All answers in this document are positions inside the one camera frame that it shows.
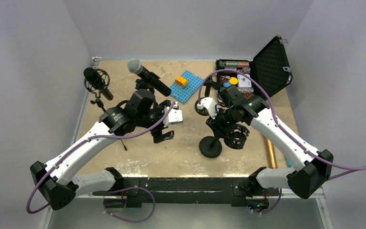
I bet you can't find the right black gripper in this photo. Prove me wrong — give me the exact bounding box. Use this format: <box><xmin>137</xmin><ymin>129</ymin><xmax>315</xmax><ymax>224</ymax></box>
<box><xmin>206</xmin><ymin>105</ymin><xmax>238</xmax><ymax>138</ymax></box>

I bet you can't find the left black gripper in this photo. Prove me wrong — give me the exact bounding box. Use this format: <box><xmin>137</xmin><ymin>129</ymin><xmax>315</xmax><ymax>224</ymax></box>
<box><xmin>136</xmin><ymin>100</ymin><xmax>174</xmax><ymax>142</ymax></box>

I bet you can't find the black stand with shock mount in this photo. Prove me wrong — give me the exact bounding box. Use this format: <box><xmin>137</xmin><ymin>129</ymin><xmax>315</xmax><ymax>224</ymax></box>
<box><xmin>199</xmin><ymin>124</ymin><xmax>250</xmax><ymax>158</ymax></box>

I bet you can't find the gold handheld microphone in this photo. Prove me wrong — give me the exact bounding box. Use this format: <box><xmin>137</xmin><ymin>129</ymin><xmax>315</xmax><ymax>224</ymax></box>
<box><xmin>264</xmin><ymin>136</ymin><xmax>278</xmax><ymax>169</ymax></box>

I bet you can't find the black silver-grille microphone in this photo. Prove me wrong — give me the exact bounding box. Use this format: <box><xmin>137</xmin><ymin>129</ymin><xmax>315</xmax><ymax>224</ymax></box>
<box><xmin>127</xmin><ymin>59</ymin><xmax>172</xmax><ymax>96</ymax></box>

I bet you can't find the black round-base mic stand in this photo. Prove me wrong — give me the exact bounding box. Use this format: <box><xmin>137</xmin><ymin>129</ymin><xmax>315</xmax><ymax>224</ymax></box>
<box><xmin>194</xmin><ymin>76</ymin><xmax>221</xmax><ymax>116</ymax></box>

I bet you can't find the blue handheld microphone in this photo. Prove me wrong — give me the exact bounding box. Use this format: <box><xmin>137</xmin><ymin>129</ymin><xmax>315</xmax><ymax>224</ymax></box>
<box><xmin>285</xmin><ymin>156</ymin><xmax>293</xmax><ymax>168</ymax></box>

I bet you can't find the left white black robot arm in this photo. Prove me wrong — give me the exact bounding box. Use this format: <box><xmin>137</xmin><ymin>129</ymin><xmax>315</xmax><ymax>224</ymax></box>
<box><xmin>26</xmin><ymin>89</ymin><xmax>183</xmax><ymax>214</ymax></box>

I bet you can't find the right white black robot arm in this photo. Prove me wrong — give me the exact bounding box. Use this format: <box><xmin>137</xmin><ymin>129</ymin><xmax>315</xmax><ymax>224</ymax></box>
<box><xmin>195</xmin><ymin>86</ymin><xmax>334</xmax><ymax>199</ymax></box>

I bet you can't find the black stand behind left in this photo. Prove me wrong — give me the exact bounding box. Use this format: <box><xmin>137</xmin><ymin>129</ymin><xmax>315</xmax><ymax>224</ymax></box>
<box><xmin>135</xmin><ymin>79</ymin><xmax>155</xmax><ymax>94</ymax></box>

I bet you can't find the black condenser microphone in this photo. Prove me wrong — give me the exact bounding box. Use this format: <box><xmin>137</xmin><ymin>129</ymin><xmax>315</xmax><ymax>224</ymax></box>
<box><xmin>83</xmin><ymin>67</ymin><xmax>114</xmax><ymax>101</ymax></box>

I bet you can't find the yellow poker chip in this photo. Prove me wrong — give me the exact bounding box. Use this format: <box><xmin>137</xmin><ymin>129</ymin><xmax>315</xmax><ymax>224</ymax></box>
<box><xmin>229</xmin><ymin>77</ymin><xmax>238</xmax><ymax>85</ymax></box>

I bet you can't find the white card deck box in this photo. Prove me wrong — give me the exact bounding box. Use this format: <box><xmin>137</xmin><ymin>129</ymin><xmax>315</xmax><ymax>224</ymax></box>
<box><xmin>237</xmin><ymin>74</ymin><xmax>252</xmax><ymax>88</ymax></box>

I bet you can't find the blue studded baseplate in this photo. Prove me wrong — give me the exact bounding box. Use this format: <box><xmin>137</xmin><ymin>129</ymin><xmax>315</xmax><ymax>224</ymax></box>
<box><xmin>170</xmin><ymin>70</ymin><xmax>203</xmax><ymax>104</ymax></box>

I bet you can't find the orange yellow toy brick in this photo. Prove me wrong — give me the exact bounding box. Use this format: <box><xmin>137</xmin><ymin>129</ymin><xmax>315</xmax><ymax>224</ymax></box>
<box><xmin>175</xmin><ymin>76</ymin><xmax>188</xmax><ymax>88</ymax></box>

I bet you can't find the black poker chip case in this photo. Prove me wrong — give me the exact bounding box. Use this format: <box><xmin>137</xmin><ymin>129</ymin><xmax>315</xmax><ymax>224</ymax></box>
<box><xmin>215</xmin><ymin>35</ymin><xmax>293</xmax><ymax>99</ymax></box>

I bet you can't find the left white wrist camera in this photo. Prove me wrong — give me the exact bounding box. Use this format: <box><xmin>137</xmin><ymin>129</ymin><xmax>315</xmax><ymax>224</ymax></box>
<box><xmin>163</xmin><ymin>102</ymin><xmax>183</xmax><ymax>128</ymax></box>

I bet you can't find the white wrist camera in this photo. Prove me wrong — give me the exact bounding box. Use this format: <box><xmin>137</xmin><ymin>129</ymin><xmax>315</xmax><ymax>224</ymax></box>
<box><xmin>195</xmin><ymin>97</ymin><xmax>217</xmax><ymax>119</ymax></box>
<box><xmin>163</xmin><ymin>102</ymin><xmax>183</xmax><ymax>128</ymax></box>

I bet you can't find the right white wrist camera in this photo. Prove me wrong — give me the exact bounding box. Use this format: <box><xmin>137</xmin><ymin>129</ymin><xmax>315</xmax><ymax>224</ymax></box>
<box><xmin>195</xmin><ymin>97</ymin><xmax>217</xmax><ymax>119</ymax></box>

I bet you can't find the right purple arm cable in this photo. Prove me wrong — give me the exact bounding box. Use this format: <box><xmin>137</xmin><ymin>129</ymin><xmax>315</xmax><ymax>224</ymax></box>
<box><xmin>197</xmin><ymin>70</ymin><xmax>366</xmax><ymax>181</ymax></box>

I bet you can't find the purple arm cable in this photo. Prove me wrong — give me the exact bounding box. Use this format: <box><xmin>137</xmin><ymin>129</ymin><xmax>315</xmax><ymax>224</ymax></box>
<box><xmin>26</xmin><ymin>101</ymin><xmax>176</xmax><ymax>215</ymax></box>
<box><xmin>197</xmin><ymin>70</ymin><xmax>366</xmax><ymax>181</ymax></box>

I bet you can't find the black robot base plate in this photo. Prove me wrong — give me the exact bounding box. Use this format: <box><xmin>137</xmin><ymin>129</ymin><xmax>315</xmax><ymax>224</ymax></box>
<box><xmin>93</xmin><ymin>174</ymin><xmax>279</xmax><ymax>208</ymax></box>

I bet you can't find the black tripod shock-mount stand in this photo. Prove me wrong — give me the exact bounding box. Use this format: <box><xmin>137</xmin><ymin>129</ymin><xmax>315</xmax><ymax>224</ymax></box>
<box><xmin>83</xmin><ymin>69</ymin><xmax>128</xmax><ymax>151</ymax></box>

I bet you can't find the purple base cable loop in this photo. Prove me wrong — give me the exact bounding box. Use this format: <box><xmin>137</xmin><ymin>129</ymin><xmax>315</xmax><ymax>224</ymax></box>
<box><xmin>102</xmin><ymin>186</ymin><xmax>156</xmax><ymax>223</ymax></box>

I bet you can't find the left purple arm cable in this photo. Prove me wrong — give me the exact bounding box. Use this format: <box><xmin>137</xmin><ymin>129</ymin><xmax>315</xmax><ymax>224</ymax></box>
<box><xmin>26</xmin><ymin>101</ymin><xmax>176</xmax><ymax>215</ymax></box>

